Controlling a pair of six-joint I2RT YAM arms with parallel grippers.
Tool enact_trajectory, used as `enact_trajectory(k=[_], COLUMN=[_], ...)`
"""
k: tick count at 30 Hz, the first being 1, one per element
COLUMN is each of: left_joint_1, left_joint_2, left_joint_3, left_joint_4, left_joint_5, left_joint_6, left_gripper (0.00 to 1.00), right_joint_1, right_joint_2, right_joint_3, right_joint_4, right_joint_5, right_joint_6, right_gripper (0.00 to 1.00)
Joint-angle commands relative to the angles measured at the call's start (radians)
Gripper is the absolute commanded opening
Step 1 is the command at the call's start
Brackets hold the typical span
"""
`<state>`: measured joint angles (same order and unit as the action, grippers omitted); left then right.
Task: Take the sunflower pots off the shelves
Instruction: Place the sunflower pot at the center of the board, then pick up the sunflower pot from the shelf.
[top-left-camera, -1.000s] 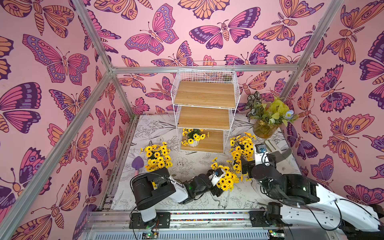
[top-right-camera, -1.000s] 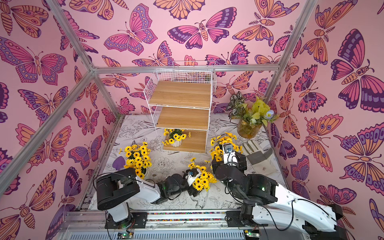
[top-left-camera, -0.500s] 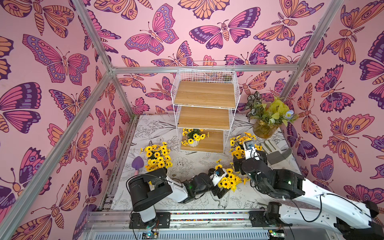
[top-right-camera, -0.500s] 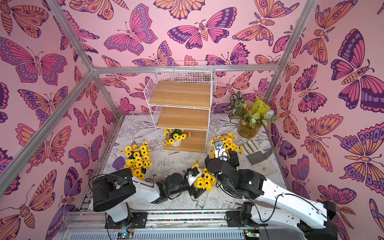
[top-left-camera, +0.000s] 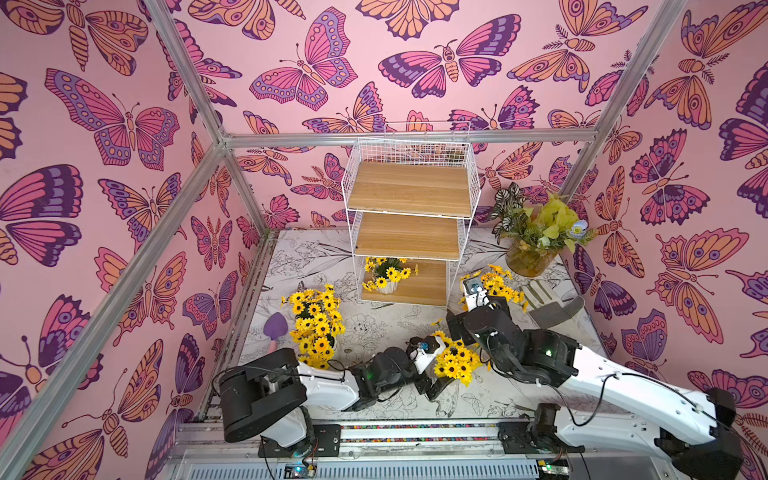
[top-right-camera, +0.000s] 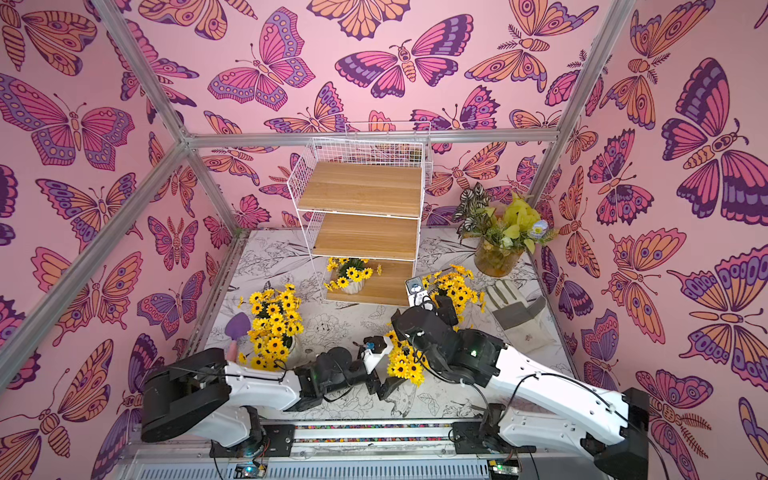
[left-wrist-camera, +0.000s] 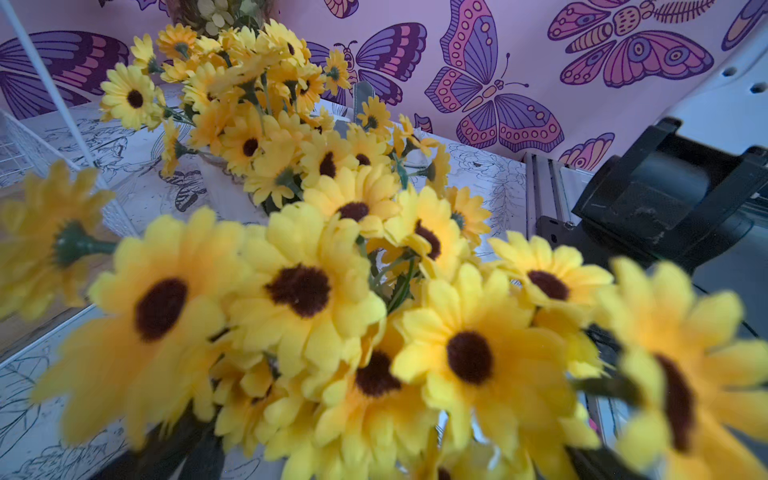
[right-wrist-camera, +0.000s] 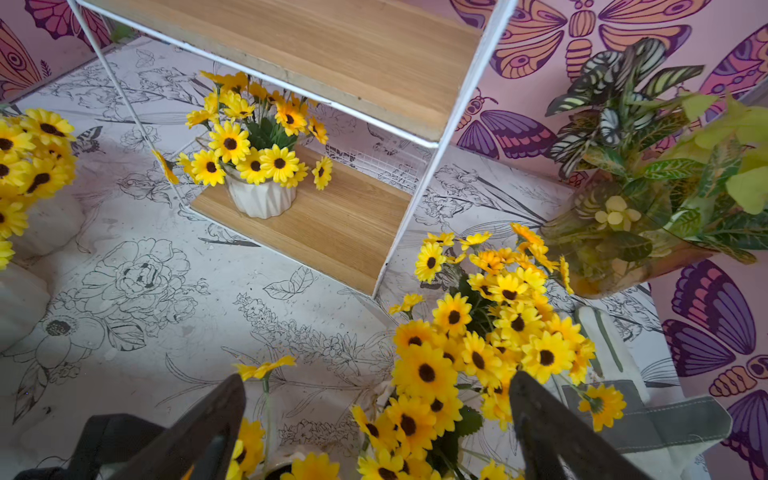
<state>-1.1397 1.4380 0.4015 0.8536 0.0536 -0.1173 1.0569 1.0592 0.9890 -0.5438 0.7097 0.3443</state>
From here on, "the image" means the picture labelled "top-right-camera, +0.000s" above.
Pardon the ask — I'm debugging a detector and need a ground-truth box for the green plant in glass vase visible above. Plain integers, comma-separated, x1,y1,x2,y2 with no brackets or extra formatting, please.
452,183,557,278

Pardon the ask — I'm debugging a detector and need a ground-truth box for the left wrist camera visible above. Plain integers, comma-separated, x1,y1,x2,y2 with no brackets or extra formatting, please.
360,335,393,374

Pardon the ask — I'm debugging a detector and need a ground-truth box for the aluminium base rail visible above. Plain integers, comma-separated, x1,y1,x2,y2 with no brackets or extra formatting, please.
111,419,605,479

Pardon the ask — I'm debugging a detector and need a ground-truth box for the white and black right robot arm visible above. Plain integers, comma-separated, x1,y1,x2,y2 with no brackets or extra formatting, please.
391,303,650,479

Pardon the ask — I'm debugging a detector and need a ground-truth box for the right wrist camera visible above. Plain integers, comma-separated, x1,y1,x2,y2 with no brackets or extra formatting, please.
405,277,434,310

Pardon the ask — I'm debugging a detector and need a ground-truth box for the white wire wooden shelf rack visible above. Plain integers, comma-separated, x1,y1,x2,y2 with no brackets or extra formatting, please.
287,137,432,306

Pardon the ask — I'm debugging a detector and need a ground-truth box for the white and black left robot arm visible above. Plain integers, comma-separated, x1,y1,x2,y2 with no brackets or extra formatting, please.
141,337,405,453

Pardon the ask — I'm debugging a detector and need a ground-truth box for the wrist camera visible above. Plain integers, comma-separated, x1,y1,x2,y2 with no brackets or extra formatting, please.
360,335,393,374
405,277,434,310

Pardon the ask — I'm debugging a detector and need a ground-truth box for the sunflower pot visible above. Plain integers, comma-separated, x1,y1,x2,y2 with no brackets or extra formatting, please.
421,265,486,324
386,330,428,386
236,319,299,371
238,283,305,337
324,257,382,295

